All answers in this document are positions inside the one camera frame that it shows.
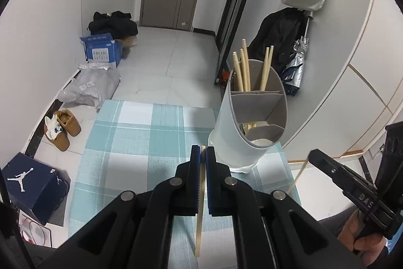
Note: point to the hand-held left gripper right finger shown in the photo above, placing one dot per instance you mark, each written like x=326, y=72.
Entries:
x=211, y=184

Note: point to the navy shoe box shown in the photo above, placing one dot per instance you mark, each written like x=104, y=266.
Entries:
x=28, y=180

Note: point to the grey plastic mailing bag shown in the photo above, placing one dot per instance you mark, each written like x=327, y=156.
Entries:
x=91, y=86

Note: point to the small orange object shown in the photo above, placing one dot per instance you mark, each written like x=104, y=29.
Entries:
x=225, y=76

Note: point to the white cabinet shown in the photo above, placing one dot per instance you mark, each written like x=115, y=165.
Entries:
x=362, y=83

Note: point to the white crumpled plastic bag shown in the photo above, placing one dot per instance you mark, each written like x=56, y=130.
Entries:
x=94, y=65

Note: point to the silver folded umbrella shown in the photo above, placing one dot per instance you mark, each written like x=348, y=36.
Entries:
x=297, y=67

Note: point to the black clothing pile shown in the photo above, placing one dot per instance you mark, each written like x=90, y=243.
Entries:
x=110, y=24

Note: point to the person's right leg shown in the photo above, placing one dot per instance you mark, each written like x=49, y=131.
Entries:
x=330, y=220

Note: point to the white utensil holder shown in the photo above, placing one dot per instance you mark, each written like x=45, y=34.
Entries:
x=233, y=136

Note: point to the white sock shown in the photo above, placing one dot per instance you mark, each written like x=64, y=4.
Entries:
x=52, y=127

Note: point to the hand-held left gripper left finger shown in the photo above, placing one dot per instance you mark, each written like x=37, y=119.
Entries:
x=196, y=180

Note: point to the slim wooden chopstick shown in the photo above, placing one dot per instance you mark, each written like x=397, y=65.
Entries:
x=265, y=67
x=200, y=234
x=244, y=70
x=270, y=59
x=238, y=73
x=297, y=176
x=244, y=45

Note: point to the black jacket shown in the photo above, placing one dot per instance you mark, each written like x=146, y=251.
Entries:
x=277, y=32

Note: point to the person's right hand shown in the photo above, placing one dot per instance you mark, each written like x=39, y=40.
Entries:
x=366, y=245

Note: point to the black framed sliding door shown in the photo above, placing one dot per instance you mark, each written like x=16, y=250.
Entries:
x=234, y=4

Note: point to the blue cardboard box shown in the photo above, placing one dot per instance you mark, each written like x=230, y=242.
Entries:
x=100, y=53

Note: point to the person's left leg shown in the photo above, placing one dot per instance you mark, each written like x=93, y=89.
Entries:
x=47, y=259

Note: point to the person's leg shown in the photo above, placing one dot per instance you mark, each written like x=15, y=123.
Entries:
x=330, y=220
x=47, y=259

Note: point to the teal checked tablecloth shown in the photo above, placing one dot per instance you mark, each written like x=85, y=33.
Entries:
x=132, y=146

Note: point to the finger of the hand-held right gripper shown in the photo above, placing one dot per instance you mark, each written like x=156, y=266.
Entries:
x=365, y=198
x=343, y=170

